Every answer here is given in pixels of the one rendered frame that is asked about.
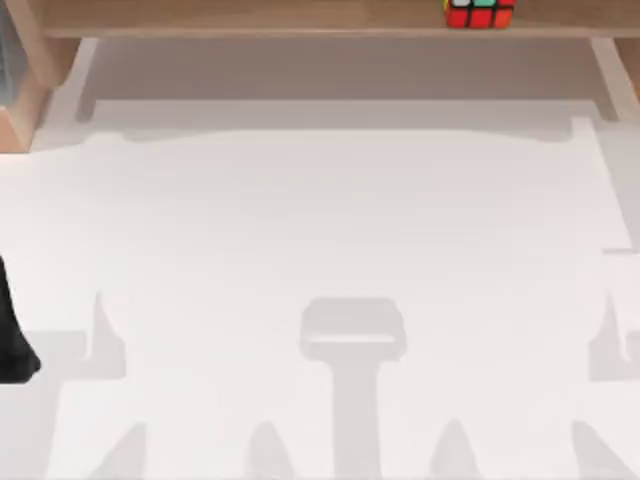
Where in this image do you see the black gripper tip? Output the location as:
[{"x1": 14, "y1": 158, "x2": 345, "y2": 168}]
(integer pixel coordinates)
[{"x1": 0, "y1": 255, "x2": 42, "y2": 385}]

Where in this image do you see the wooden open shelf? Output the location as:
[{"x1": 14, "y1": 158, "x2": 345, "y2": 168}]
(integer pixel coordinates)
[{"x1": 0, "y1": 0, "x2": 640, "y2": 154}]

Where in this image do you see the colourful puzzle cube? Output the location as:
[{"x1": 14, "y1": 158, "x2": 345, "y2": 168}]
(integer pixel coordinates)
[{"x1": 443, "y1": 0, "x2": 517, "y2": 30}]

